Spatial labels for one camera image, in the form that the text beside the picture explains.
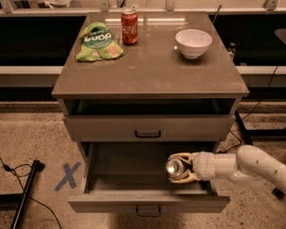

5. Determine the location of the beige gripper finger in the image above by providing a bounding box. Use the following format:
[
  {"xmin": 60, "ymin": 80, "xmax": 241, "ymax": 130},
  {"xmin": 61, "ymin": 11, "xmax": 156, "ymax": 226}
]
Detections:
[
  {"xmin": 169, "ymin": 170, "xmax": 197, "ymax": 184},
  {"xmin": 167, "ymin": 153, "xmax": 193, "ymax": 167}
]

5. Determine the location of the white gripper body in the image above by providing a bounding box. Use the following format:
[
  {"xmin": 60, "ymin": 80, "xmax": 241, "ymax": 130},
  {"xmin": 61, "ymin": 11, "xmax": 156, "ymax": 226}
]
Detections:
[{"xmin": 193, "ymin": 152, "xmax": 215, "ymax": 181}]

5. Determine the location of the silver 7up can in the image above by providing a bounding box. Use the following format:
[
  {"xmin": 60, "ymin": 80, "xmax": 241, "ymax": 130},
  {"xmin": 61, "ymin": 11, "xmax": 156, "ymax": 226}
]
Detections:
[{"xmin": 165, "ymin": 157, "xmax": 185, "ymax": 178}]

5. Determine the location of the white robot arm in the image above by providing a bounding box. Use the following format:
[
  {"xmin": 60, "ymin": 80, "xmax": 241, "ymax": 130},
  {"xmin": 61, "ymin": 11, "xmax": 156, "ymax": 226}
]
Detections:
[{"xmin": 166, "ymin": 145, "xmax": 286, "ymax": 195}]

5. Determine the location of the grey drawer cabinet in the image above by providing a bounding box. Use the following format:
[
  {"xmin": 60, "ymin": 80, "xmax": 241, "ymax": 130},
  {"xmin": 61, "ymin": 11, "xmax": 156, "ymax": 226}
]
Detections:
[{"xmin": 51, "ymin": 10, "xmax": 251, "ymax": 152}]

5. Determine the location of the open middle drawer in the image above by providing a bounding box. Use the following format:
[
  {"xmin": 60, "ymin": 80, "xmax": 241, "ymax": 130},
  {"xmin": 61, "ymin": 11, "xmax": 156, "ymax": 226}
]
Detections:
[{"xmin": 68, "ymin": 142, "xmax": 230, "ymax": 217}]

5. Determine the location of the red coca-cola can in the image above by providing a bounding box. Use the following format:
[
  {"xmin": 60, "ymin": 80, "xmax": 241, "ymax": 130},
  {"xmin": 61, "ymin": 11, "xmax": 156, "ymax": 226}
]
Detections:
[{"xmin": 121, "ymin": 9, "xmax": 138, "ymax": 45}]

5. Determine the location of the black stand leg right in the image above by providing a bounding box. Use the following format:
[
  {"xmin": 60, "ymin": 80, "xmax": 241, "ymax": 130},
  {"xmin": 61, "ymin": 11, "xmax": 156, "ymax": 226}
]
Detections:
[{"xmin": 235, "ymin": 111, "xmax": 253, "ymax": 145}]

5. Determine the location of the black stand leg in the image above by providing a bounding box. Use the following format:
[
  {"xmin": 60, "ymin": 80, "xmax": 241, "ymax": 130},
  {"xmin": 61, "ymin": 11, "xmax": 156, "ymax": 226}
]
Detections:
[
  {"xmin": 0, "ymin": 160, "xmax": 45, "ymax": 229},
  {"xmin": 235, "ymin": 111, "xmax": 253, "ymax": 145}
]

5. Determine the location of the black caster foot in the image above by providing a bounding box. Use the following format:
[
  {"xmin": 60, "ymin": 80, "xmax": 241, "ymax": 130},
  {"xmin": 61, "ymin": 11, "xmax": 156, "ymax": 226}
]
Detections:
[{"xmin": 272, "ymin": 188, "xmax": 285, "ymax": 199}]

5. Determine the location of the white ceramic bowl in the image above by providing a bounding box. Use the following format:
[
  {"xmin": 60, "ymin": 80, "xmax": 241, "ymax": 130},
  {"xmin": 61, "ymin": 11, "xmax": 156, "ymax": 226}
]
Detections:
[{"xmin": 175, "ymin": 29, "xmax": 213, "ymax": 59}]

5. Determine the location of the blue tape cross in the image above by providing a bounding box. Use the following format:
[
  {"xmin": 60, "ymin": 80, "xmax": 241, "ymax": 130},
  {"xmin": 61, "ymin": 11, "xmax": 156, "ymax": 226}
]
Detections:
[{"xmin": 54, "ymin": 161, "xmax": 81, "ymax": 191}]

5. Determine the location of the green chip bag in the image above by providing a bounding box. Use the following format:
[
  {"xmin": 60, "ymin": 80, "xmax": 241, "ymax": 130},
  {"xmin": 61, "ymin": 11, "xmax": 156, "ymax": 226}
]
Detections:
[{"xmin": 76, "ymin": 22, "xmax": 124, "ymax": 62}]

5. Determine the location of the black stand leg left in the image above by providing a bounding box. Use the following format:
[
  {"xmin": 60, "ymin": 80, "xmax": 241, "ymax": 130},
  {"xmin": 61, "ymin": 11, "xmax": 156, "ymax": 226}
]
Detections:
[{"xmin": 0, "ymin": 160, "xmax": 45, "ymax": 229}]

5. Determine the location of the black floor cable right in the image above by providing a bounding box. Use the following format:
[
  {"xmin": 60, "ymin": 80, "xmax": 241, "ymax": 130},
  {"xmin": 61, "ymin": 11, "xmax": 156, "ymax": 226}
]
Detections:
[{"xmin": 217, "ymin": 48, "xmax": 286, "ymax": 155}]

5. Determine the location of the black floor cable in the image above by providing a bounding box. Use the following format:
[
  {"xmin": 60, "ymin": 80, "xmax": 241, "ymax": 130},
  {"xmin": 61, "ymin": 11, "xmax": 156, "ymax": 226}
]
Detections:
[
  {"xmin": 217, "ymin": 48, "xmax": 286, "ymax": 155},
  {"xmin": 0, "ymin": 146, "xmax": 63, "ymax": 229}
]

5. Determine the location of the black floor cable left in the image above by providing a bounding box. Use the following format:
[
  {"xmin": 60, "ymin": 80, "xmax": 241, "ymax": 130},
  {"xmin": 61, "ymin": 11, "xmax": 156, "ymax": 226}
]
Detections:
[{"xmin": 0, "ymin": 146, "xmax": 63, "ymax": 229}]

